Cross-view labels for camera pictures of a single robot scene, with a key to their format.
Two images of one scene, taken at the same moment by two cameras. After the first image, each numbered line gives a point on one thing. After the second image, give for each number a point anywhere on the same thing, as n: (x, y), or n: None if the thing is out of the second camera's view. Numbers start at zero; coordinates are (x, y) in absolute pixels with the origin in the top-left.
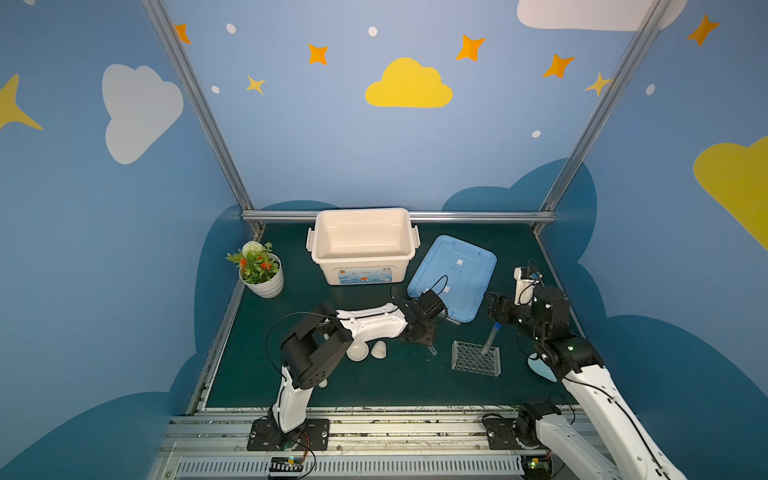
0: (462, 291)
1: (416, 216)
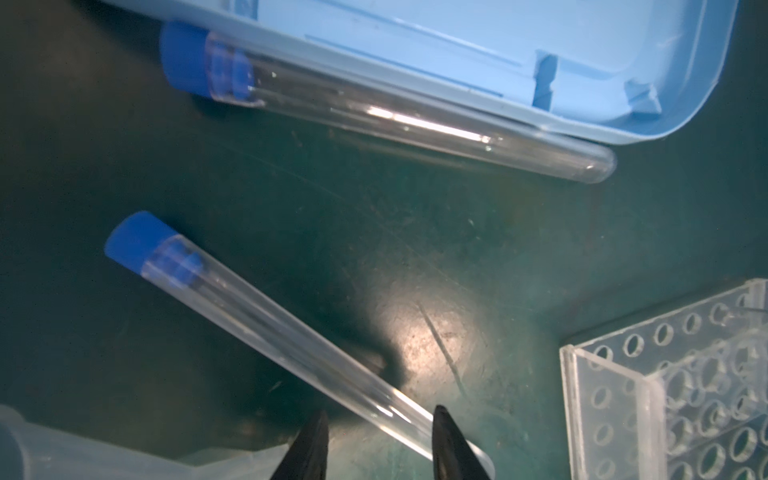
0: (599, 71)
1: None
